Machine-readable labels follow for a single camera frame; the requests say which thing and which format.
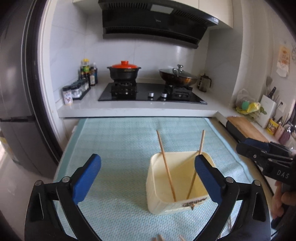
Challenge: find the person's right hand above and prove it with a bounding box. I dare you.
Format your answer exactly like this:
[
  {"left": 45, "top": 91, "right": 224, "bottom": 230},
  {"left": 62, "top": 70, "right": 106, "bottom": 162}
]
[{"left": 271, "top": 181, "right": 296, "bottom": 219}]

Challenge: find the purple soap dispenser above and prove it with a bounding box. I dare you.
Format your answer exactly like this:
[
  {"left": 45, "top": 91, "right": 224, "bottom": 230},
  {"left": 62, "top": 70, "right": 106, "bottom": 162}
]
[{"left": 279, "top": 126, "right": 291, "bottom": 146}]

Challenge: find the yellow snack canister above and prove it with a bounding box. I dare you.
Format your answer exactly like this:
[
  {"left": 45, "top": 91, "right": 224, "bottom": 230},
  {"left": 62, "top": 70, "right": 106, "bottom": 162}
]
[{"left": 266, "top": 118, "right": 279, "bottom": 136}]

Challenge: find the cream utensil holder box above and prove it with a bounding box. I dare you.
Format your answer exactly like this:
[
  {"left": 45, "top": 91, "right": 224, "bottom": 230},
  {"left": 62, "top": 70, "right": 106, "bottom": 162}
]
[{"left": 146, "top": 151, "right": 209, "bottom": 215}]

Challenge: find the light blue woven table mat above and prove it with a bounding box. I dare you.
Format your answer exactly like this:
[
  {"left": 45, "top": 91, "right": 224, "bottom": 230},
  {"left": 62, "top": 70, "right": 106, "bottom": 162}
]
[{"left": 55, "top": 117, "right": 262, "bottom": 240}]

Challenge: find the wooden cutting board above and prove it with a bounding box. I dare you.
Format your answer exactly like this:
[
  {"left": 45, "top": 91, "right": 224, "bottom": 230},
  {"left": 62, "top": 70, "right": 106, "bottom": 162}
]
[{"left": 226, "top": 116, "right": 269, "bottom": 142}]

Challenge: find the white knife block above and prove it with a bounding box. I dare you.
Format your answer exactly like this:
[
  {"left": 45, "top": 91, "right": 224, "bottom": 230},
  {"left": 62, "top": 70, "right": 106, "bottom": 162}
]
[{"left": 256, "top": 95, "right": 277, "bottom": 128}]

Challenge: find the yellow green bag of items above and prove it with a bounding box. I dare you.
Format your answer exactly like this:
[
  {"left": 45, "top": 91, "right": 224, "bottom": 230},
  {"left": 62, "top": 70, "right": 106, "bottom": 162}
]
[{"left": 235, "top": 89, "right": 267, "bottom": 120}]

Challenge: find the grey multi-door refrigerator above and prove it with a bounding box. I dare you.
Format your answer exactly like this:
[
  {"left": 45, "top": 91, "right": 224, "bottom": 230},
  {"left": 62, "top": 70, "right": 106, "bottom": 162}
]
[{"left": 1, "top": 1, "right": 62, "bottom": 178}]

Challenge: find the white-label spice jar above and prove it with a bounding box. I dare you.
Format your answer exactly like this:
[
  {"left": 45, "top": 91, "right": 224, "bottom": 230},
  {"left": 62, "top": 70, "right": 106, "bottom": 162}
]
[{"left": 62, "top": 85, "right": 73, "bottom": 105}]

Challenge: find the dark glass french press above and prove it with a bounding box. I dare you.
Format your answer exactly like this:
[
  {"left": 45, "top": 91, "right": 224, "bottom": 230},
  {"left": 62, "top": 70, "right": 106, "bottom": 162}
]
[{"left": 197, "top": 74, "right": 212, "bottom": 92}]

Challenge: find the black gas cooktop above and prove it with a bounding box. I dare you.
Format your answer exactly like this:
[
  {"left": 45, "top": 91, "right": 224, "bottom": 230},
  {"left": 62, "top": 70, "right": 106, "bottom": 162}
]
[{"left": 98, "top": 82, "right": 207, "bottom": 105}]

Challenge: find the hanging patterned towel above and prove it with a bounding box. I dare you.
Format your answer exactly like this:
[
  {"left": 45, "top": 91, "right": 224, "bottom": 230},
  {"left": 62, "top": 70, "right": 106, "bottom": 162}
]
[{"left": 276, "top": 45, "right": 290, "bottom": 78}]

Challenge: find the dark wok with glass lid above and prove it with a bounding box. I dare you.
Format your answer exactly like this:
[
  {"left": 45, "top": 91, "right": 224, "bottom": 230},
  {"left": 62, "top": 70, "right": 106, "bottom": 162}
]
[{"left": 159, "top": 65, "right": 199, "bottom": 86}]

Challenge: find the sauce bottles group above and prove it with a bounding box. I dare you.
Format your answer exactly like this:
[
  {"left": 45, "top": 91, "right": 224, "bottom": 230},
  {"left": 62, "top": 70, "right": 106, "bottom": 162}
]
[{"left": 79, "top": 58, "right": 98, "bottom": 86}]

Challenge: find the black pot with red lid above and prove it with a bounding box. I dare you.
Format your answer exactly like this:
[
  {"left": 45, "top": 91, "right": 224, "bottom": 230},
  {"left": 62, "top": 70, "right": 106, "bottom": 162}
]
[{"left": 107, "top": 61, "right": 141, "bottom": 82}]

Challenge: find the black range hood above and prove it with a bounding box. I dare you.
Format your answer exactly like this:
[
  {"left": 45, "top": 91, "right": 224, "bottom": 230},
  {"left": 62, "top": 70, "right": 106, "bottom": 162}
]
[{"left": 98, "top": 1, "right": 219, "bottom": 49}]

